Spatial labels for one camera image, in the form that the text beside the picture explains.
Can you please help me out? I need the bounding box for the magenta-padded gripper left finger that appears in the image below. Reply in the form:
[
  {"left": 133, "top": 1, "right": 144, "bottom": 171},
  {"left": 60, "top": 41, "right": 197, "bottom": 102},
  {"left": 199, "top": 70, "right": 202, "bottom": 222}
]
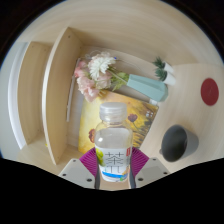
[{"left": 58, "top": 148, "right": 100, "bottom": 190}]

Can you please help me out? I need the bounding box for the grey light bar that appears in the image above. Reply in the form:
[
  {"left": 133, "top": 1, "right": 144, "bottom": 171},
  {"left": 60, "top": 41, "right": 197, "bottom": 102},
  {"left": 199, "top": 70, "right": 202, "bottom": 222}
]
[{"left": 65, "top": 58, "right": 82, "bottom": 123}]

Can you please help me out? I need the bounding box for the small white potted plant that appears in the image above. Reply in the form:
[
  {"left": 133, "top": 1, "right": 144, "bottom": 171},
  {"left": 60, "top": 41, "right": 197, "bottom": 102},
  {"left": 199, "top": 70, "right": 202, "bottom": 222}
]
[
  {"left": 152, "top": 56, "right": 174, "bottom": 75},
  {"left": 155, "top": 68, "right": 177, "bottom": 86}
]

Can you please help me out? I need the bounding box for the yellow poppy flower painting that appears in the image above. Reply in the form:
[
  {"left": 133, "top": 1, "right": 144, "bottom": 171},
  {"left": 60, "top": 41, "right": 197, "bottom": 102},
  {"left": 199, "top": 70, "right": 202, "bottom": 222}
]
[{"left": 77, "top": 89, "right": 160, "bottom": 155}]

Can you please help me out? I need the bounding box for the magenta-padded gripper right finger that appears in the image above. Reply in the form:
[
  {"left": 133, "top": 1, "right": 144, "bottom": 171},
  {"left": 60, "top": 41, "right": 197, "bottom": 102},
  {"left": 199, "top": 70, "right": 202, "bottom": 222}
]
[{"left": 128, "top": 147, "right": 171, "bottom": 190}]

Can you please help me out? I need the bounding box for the teal faceted vase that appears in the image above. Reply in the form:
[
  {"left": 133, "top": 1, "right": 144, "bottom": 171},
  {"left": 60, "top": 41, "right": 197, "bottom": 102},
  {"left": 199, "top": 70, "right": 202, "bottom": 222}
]
[{"left": 126, "top": 73, "right": 169, "bottom": 103}]

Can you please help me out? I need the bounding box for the pink and white flower bouquet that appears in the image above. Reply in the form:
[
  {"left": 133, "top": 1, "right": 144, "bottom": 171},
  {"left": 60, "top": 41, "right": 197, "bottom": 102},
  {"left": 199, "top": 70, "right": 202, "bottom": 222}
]
[{"left": 73, "top": 51, "right": 130, "bottom": 103}]

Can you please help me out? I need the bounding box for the grey ribbed mug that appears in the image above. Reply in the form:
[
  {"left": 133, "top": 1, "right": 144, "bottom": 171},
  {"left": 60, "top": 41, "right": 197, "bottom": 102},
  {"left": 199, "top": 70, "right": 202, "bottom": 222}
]
[{"left": 159, "top": 124, "right": 200, "bottom": 164}]

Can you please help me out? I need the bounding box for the wooden desk shelf unit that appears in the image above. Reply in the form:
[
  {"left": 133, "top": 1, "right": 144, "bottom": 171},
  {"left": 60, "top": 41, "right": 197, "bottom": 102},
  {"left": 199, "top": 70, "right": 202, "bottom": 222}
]
[{"left": 16, "top": 26, "right": 84, "bottom": 166}]

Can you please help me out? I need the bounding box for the clear plastic drink bottle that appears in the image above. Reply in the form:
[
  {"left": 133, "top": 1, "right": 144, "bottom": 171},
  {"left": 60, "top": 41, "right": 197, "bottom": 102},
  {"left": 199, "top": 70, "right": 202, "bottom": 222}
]
[{"left": 94, "top": 101, "right": 134, "bottom": 183}]

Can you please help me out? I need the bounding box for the flat round red coaster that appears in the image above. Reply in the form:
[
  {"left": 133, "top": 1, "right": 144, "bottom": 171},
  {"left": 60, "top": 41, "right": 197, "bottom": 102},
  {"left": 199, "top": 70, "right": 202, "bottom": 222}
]
[{"left": 200, "top": 77, "right": 220, "bottom": 107}]

